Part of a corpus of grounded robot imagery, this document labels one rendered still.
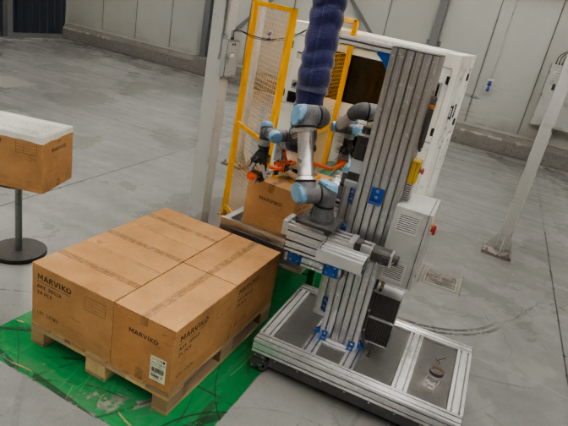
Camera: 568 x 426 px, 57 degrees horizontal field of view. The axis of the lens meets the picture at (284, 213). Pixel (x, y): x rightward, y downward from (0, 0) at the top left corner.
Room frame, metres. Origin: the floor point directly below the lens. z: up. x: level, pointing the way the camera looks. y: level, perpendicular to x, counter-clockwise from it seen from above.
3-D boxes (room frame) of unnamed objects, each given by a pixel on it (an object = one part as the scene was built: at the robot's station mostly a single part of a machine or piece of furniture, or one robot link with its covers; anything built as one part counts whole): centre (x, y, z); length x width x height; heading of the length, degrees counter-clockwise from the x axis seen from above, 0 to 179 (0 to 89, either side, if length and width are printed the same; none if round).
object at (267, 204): (3.71, -0.01, 0.75); 0.60 x 0.40 x 0.40; 155
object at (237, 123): (4.59, 0.42, 1.05); 0.87 x 0.10 x 2.10; 30
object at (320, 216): (2.75, -0.21, 1.09); 0.15 x 0.15 x 0.10
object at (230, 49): (4.42, 0.69, 1.62); 0.20 x 0.05 x 0.30; 158
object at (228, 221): (3.39, 0.12, 0.58); 0.70 x 0.03 x 0.06; 68
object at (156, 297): (2.87, 0.65, 0.34); 1.20 x 1.00 x 0.40; 158
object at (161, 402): (2.87, 0.65, 0.07); 1.20 x 1.00 x 0.14; 158
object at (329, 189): (2.75, -0.21, 1.20); 0.13 x 0.12 x 0.14; 121
